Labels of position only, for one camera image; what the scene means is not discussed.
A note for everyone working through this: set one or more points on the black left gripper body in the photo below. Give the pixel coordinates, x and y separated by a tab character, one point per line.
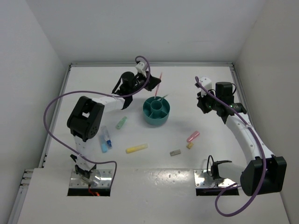
148	85

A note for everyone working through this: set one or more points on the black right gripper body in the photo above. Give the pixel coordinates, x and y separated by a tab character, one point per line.
207	102

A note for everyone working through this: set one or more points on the pink thin pen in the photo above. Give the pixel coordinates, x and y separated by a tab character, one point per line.
157	88

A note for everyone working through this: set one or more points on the pink highlighter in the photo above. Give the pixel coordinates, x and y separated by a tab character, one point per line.
193	136

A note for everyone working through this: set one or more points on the green highlighter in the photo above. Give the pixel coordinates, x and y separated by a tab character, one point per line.
121	123

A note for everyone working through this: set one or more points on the yellow highlighter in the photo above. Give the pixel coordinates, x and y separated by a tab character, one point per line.
137	148

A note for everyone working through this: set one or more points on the clear spray bottle blue cap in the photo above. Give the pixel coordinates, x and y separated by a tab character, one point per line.
106	136

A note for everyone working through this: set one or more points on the blue highlighter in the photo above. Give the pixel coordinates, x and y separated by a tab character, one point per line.
103	144

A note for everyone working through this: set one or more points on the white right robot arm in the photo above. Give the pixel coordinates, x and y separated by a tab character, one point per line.
264	172

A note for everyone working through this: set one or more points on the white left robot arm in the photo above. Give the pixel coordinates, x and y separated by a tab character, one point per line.
85	119

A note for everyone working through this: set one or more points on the teal round divided organizer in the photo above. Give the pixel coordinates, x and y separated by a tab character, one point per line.
156	111

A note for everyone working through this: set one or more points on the small tan eraser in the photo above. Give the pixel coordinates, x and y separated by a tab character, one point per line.
189	145

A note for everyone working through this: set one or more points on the grey rectangular eraser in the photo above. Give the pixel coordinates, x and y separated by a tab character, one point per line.
176	152

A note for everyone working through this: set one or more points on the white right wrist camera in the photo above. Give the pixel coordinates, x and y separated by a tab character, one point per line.
206	83

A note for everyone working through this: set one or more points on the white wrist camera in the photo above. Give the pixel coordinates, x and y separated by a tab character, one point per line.
141	67
206	83

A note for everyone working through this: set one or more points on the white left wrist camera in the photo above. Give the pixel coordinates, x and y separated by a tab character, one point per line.
141	67

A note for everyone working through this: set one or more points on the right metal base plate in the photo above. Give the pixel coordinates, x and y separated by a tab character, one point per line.
204	181

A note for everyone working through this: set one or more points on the metal base plate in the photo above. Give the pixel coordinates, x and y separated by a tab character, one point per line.
204	181
99	179

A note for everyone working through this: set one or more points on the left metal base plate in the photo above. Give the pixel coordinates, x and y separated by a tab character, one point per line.
99	179

